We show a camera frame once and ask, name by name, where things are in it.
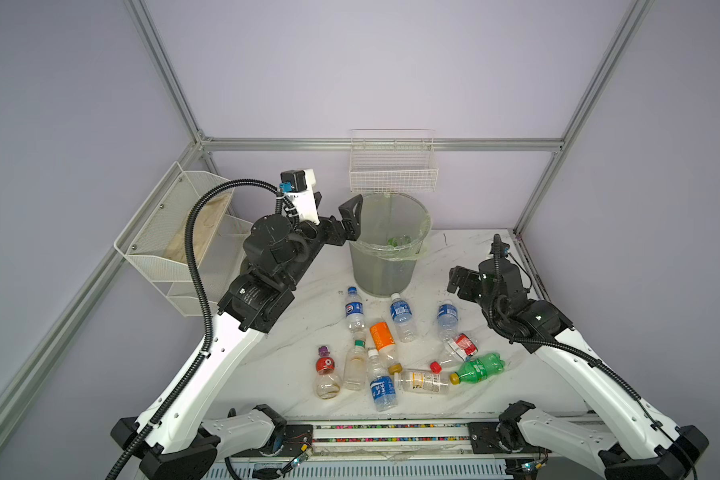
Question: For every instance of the aluminium front rail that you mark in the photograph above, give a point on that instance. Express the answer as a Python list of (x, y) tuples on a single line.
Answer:
[(415, 449)]

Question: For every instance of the orange label bottle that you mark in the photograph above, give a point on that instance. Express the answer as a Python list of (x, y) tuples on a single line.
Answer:
[(385, 344)]

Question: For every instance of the yellow cap clear bottle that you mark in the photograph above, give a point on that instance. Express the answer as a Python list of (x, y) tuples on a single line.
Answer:
[(419, 381)]

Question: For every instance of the lower white mesh shelf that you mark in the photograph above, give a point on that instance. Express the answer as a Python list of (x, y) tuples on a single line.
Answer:
[(220, 265)]

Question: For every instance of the blue label front bottle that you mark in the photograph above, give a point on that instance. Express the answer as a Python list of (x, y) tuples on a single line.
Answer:
[(381, 385)]

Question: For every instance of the green plastic bin liner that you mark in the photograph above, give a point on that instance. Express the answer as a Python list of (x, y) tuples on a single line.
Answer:
[(394, 226)]

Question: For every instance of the white wire wall basket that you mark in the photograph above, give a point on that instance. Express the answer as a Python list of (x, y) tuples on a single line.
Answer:
[(392, 161)]

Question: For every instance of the green soda bottle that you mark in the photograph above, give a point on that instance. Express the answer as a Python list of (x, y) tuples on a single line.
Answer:
[(478, 369)]

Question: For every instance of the upper white mesh shelf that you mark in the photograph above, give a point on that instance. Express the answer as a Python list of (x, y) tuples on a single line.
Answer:
[(153, 240)]

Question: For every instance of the blue label water bottle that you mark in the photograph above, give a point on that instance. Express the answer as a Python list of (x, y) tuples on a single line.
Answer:
[(403, 319)]

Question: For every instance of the white mesh shelf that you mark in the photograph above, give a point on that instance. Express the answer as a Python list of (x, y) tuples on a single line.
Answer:
[(153, 240), (220, 265)]

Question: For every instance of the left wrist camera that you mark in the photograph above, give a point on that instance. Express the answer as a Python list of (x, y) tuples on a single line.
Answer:
[(299, 189)]

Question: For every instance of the red cap crushed bottle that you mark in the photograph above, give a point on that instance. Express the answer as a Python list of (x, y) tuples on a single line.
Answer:
[(456, 351)]

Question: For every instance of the green lime label bottle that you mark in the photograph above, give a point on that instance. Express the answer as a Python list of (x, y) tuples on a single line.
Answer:
[(399, 241)]

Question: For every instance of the grey mesh waste bin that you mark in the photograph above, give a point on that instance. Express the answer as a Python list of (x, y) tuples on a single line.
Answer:
[(379, 277)]

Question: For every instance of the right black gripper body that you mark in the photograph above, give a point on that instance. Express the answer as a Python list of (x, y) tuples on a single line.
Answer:
[(485, 302)]

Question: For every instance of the small blue label bottle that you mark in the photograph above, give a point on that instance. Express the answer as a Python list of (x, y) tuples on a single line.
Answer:
[(447, 321)]

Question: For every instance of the pepsi blue label bottle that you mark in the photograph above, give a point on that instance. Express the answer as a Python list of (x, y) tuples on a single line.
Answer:
[(354, 310)]

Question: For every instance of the green cap clear bottle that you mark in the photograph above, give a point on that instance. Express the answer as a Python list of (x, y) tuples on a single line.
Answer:
[(355, 366)]

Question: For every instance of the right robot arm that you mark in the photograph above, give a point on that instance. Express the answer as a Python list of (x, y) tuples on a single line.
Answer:
[(640, 442)]

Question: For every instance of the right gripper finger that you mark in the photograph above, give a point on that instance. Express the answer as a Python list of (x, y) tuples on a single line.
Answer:
[(458, 276), (498, 247)]

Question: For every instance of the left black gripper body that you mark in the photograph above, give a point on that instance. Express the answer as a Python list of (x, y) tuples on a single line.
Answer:
[(329, 234)]

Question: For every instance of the beige cloth in shelf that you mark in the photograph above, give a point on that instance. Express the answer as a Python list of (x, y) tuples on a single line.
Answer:
[(206, 226)]

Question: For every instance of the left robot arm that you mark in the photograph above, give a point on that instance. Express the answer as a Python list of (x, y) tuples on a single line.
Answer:
[(173, 438)]

